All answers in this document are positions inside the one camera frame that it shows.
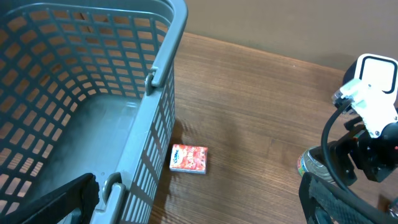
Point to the small red carton box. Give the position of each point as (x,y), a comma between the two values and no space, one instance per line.
(191,159)

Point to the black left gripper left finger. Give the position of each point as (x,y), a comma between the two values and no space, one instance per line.
(78,198)

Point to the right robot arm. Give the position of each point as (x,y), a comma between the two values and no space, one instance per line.
(376,157)

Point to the white barcode scanner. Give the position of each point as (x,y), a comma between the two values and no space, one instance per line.
(377,71)

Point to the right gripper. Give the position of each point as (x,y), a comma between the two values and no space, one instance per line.
(376,157)

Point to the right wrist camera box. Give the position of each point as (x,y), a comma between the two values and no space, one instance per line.
(370,103)

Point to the grey plastic mesh basket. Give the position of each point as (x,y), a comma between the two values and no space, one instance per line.
(87,86)

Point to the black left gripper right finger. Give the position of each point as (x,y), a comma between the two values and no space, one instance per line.
(323,202)

